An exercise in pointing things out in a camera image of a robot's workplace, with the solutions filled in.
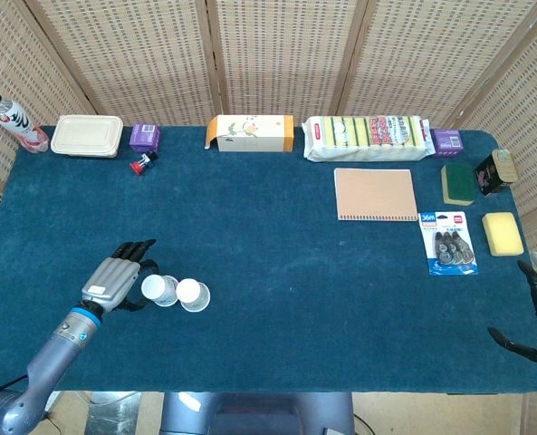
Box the red black small stamp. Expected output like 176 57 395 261
129 150 159 176

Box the blue table cloth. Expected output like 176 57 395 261
0 125 537 394

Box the purple small box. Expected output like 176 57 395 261
430 128 465 158
129 122 161 154

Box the tan spiral notebook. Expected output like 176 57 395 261
333 167 419 222

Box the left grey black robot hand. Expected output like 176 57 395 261
81 238 163 314

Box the white paper cup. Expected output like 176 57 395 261
175 277 211 314
140 273 179 308

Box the pack of yellow sponges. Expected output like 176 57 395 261
302 114 434 163

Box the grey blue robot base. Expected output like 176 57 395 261
160 391 356 435

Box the blue correction tape pack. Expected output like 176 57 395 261
417 210 480 276

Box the shiny metal plate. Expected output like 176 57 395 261
85 391 143 435

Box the beige lidded food container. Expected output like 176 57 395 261
50 114 125 159

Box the clear bottle black cap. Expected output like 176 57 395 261
0 89 51 154

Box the green yellow scouring sponge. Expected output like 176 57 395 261
440 162 477 207

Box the white orange tissue box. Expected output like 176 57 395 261
203 113 295 154

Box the woven bamboo folding screen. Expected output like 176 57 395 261
0 0 537 268

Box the black tin gold lid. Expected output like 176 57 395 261
474 148 519 197

